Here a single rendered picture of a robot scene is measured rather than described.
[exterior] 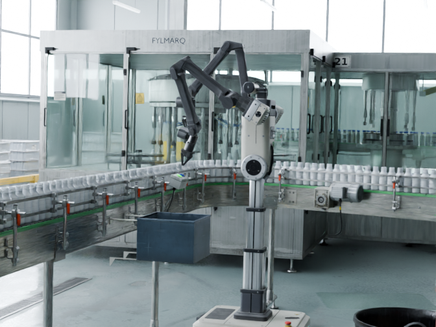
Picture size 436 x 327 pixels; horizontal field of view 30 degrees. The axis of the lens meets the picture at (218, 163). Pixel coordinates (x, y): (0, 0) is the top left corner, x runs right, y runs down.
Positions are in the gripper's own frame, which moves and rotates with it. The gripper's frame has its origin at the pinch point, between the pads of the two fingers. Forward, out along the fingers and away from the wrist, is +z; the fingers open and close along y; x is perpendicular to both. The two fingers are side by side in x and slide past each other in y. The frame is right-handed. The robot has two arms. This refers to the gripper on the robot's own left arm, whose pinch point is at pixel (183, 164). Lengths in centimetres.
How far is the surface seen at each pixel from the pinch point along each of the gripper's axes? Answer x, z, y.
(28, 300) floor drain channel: -105, 166, -96
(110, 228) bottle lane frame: -2, 33, 81
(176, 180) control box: 0.8, 10.3, 4.2
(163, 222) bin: 25, 17, 87
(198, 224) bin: 41, 12, 79
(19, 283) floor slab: -141, 180, -153
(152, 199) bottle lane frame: -5.6, 24.5, 16.5
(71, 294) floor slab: -85, 159, -131
